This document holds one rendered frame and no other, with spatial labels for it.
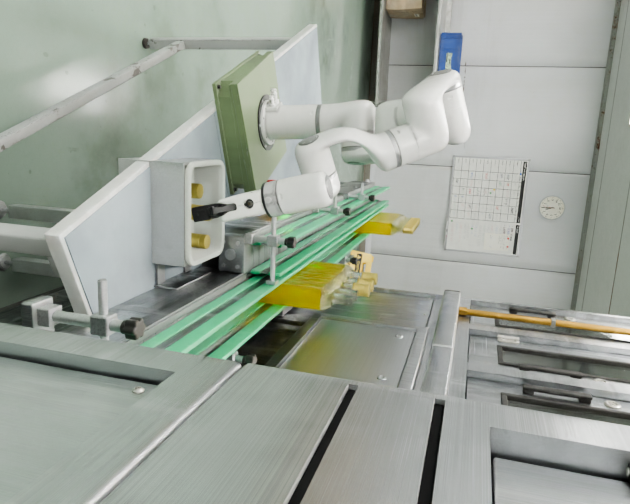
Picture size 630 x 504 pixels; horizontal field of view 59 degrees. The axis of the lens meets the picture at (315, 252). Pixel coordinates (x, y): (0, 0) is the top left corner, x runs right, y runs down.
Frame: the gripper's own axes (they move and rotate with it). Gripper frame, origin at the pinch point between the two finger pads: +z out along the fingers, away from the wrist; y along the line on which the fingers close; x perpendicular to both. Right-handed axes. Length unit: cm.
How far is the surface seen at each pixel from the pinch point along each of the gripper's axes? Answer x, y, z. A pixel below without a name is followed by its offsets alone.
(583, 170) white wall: -36, 610, -175
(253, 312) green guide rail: -26.4, 13.9, 0.2
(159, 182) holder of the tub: 8.0, -6.7, 5.5
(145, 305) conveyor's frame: -15.5, -17.3, 8.2
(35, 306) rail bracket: -8, -52, 1
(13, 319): -19, 13, 73
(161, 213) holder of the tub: 1.7, -6.5, 6.8
